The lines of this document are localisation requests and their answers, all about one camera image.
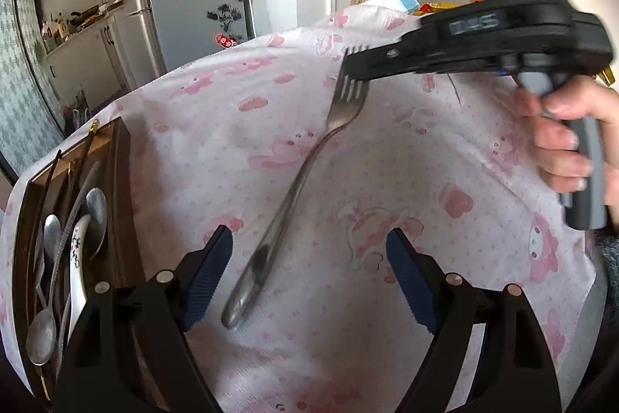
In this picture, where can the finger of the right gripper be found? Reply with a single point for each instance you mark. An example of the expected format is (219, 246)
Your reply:
(389, 55)
(361, 73)

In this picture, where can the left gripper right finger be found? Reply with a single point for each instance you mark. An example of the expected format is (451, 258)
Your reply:
(515, 371)

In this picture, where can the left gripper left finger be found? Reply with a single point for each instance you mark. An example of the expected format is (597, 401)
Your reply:
(122, 330)

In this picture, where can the steel fork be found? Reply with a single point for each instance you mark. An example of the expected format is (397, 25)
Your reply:
(348, 100)

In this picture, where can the large steel spoon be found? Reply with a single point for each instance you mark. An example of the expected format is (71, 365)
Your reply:
(41, 336)

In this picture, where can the white ceramic soup spoon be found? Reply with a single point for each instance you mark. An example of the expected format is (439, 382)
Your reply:
(78, 296)

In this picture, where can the plain dark chopstick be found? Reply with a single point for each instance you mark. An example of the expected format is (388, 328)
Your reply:
(40, 207)

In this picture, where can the gold dark chopstick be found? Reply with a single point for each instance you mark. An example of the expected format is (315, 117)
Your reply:
(75, 167)

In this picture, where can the person's right hand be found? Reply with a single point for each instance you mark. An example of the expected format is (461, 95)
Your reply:
(554, 144)

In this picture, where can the brown wooden tray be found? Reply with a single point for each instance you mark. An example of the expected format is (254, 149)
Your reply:
(118, 262)

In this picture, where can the pink patterned tablecloth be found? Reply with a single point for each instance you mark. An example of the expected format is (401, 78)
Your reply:
(442, 156)

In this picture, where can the patterned sliding door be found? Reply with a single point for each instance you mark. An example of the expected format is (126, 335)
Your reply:
(31, 119)

